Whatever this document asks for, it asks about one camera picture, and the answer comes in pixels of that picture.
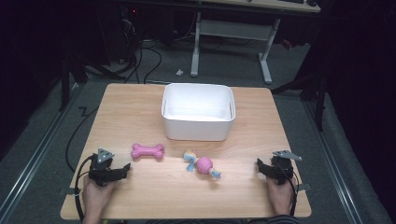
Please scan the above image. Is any white plastic bin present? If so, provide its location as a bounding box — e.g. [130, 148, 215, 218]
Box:
[161, 82, 236, 142]

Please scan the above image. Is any bundle of black cables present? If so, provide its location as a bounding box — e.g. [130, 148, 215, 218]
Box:
[120, 18, 163, 85]

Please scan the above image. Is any black cable on floor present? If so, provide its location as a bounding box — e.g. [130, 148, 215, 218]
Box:
[64, 105, 100, 174]

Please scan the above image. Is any person's left hand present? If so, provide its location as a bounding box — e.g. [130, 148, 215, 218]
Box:
[81, 176, 118, 216]

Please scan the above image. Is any person's right hand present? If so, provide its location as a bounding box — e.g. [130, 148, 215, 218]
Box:
[266, 176, 297, 217]

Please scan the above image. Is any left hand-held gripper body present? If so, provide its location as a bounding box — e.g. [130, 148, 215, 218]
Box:
[88, 147, 125, 188]

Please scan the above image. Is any white-legged wooden desk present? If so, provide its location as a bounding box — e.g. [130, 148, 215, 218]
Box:
[190, 0, 321, 86]

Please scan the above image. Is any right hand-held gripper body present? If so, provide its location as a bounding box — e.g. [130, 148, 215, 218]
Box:
[264, 149, 303, 186]

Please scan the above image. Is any pink bone dog toy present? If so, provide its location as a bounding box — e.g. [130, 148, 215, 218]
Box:
[130, 142, 165, 161]

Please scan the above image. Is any black metal stand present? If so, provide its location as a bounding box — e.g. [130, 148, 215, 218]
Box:
[270, 73, 330, 133]
[58, 50, 90, 112]

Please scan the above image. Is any hand-held gripper black cable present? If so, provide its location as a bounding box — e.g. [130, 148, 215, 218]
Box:
[73, 154, 94, 224]
[281, 162, 301, 217]

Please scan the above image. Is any black computer tower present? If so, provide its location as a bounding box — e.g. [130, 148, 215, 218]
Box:
[94, 5, 143, 64]

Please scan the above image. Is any pink ball rope dog toy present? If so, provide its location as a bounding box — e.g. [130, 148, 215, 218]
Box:
[182, 149, 222, 180]

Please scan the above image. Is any right hand-held gripper black cable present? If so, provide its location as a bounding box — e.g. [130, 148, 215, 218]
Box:
[281, 162, 301, 217]

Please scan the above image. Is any metal floor rail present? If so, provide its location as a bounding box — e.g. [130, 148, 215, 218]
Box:
[0, 83, 80, 217]
[302, 100, 364, 224]

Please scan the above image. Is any left hand-held gripper black cable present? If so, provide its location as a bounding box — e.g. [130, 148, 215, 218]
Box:
[73, 154, 94, 224]

